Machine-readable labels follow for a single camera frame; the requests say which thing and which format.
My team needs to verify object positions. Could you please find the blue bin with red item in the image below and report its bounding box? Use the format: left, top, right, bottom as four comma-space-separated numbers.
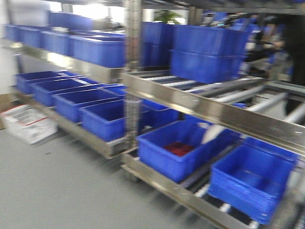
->
137, 121, 240, 183

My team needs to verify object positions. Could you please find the steel roller shelf rack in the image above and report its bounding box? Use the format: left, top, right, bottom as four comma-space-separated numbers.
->
4, 0, 305, 229

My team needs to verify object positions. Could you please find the blue bin lower shelf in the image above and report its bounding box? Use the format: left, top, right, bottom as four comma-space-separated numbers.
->
208, 137, 299, 225

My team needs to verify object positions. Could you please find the white printed sack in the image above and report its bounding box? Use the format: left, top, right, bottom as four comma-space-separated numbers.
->
0, 104, 58, 145

